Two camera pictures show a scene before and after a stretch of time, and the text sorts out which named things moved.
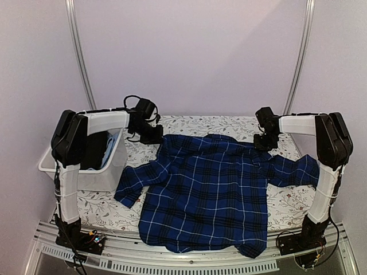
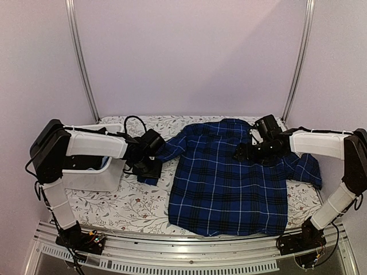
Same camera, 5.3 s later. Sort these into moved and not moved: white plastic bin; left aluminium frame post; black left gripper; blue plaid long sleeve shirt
Moved: blue plaid long sleeve shirt; black left gripper
Not moved: left aluminium frame post; white plastic bin
